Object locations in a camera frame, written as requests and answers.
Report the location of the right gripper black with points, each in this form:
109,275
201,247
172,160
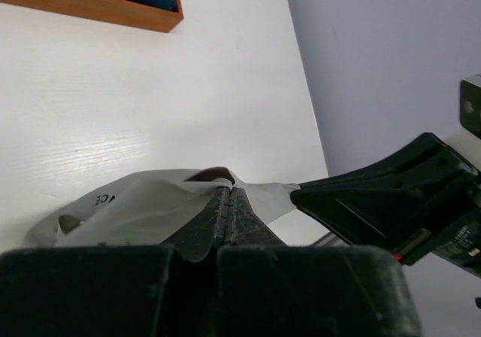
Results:
425,184

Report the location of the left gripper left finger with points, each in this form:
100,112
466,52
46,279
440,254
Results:
189,297

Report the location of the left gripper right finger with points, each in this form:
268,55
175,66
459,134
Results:
243,226

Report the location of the grey underwear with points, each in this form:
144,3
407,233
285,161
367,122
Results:
148,207

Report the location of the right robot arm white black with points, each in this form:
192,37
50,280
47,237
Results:
467,144

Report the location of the orange compartment tray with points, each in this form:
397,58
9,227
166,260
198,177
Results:
120,12

